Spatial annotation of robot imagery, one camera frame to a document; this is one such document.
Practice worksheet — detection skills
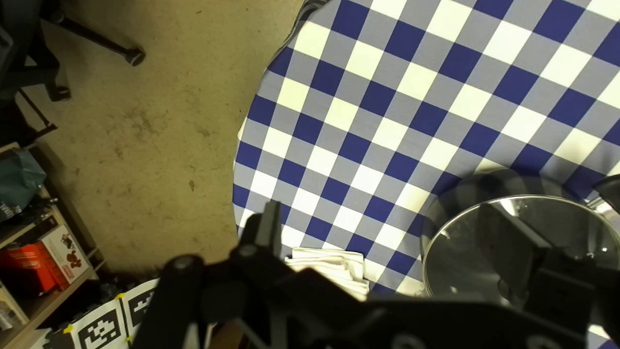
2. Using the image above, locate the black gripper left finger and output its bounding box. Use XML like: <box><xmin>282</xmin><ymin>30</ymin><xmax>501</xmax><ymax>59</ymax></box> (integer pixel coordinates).
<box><xmin>232</xmin><ymin>197</ymin><xmax>288</xmax><ymax>272</ymax></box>

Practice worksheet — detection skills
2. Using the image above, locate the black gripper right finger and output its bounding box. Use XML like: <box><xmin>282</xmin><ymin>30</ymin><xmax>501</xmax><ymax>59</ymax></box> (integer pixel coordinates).
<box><xmin>495</xmin><ymin>205</ymin><xmax>598</xmax><ymax>325</ymax></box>

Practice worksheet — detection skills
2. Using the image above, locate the glass lid with black knob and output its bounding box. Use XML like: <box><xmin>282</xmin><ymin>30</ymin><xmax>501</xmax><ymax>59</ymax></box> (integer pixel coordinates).
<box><xmin>420</xmin><ymin>191</ymin><xmax>620</xmax><ymax>325</ymax></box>

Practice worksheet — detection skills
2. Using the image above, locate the black cooking pot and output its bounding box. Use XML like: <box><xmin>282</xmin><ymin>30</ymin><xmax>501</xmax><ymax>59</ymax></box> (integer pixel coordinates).
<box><xmin>414</xmin><ymin>170</ymin><xmax>620</xmax><ymax>305</ymax></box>

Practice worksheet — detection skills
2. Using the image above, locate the stack of white towels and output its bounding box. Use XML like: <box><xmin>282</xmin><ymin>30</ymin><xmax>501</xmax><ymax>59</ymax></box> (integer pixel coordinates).
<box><xmin>282</xmin><ymin>247</ymin><xmax>371</xmax><ymax>300</ymax></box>

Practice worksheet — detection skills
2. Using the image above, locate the AprilTag marker board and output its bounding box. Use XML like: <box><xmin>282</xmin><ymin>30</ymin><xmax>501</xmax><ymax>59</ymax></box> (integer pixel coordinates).
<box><xmin>118</xmin><ymin>276</ymin><xmax>160</xmax><ymax>331</ymax></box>
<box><xmin>63</xmin><ymin>296</ymin><xmax>131</xmax><ymax>349</ymax></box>

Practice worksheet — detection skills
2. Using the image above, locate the blue white checkered tablecloth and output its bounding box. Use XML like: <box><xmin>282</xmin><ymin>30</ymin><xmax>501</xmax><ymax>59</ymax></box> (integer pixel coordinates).
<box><xmin>230</xmin><ymin>0</ymin><xmax>620</xmax><ymax>349</ymax></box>

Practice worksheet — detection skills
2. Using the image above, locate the white box with red print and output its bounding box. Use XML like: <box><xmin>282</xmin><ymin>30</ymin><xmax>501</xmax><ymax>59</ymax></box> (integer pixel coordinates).
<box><xmin>36</xmin><ymin>220</ymin><xmax>92</xmax><ymax>284</ymax></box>

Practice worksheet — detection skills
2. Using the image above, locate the wooden storage shelf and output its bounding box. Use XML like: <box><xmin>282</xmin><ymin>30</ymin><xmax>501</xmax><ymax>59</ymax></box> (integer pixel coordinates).
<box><xmin>0</xmin><ymin>137</ymin><xmax>108</xmax><ymax>349</ymax></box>

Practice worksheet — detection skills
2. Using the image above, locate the red storage box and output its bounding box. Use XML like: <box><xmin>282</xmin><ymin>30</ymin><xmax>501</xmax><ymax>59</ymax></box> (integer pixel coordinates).
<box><xmin>0</xmin><ymin>239</ymin><xmax>61</xmax><ymax>298</ymax></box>

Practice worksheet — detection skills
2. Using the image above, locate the teal bag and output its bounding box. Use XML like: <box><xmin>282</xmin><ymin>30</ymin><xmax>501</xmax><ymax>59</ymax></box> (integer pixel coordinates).
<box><xmin>0</xmin><ymin>148</ymin><xmax>48</xmax><ymax>208</ymax></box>

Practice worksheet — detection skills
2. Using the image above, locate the black chair base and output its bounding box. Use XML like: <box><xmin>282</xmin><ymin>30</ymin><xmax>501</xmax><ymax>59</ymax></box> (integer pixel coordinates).
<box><xmin>0</xmin><ymin>0</ymin><xmax>147</xmax><ymax>150</ymax></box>

